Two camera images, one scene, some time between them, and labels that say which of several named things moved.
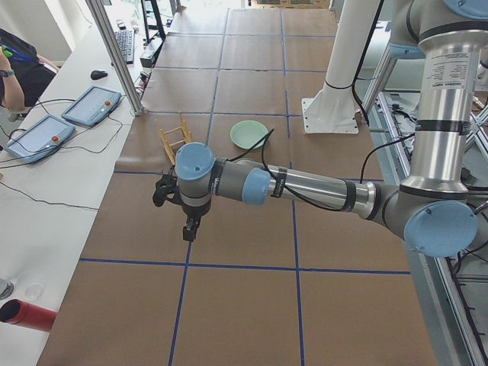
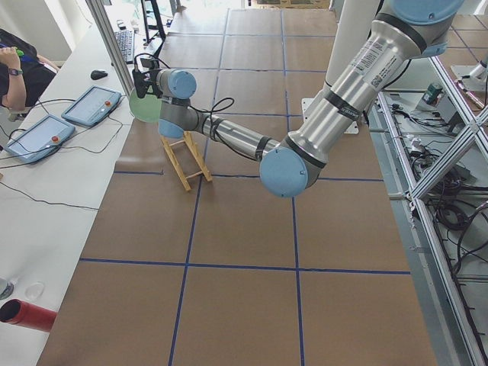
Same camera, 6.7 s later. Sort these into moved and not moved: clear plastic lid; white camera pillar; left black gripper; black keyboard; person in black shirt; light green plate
Moved: light green plate; left black gripper
Not moved: black keyboard; clear plastic lid; person in black shirt; white camera pillar
